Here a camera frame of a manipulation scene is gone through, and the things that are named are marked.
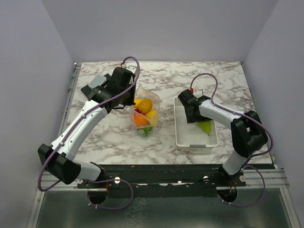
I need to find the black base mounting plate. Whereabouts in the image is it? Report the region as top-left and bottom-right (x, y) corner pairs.
(77, 164), (246, 198)

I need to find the clear zip top bag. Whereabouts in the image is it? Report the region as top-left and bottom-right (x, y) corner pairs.
(129, 85), (161, 138)

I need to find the green pear toy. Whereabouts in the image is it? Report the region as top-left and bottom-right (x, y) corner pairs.
(198, 120), (212, 135)

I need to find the orange fruit toy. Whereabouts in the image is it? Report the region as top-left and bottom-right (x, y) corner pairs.
(133, 114), (149, 128)

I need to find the white plastic basket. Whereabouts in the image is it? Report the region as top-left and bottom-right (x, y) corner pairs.
(173, 96), (218, 148)

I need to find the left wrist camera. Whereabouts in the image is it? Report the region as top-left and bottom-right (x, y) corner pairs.
(125, 66), (138, 75)

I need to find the yellow orange mango toy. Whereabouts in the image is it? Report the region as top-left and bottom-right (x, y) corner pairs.
(138, 99), (153, 114)

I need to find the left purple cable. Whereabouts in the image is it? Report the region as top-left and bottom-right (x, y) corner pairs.
(38, 56), (140, 211)

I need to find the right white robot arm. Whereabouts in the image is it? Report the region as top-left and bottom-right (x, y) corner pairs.
(178, 89), (268, 186)

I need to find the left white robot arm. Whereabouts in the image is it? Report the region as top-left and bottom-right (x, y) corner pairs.
(38, 66), (139, 188)

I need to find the grey plastic box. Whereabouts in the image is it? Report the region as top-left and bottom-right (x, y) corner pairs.
(88, 75), (107, 89)

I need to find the aluminium rail frame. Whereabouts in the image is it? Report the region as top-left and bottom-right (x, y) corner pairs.
(27, 63), (82, 228)

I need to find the yellow lemon toy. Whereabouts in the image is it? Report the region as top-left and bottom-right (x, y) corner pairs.
(133, 99), (142, 109)

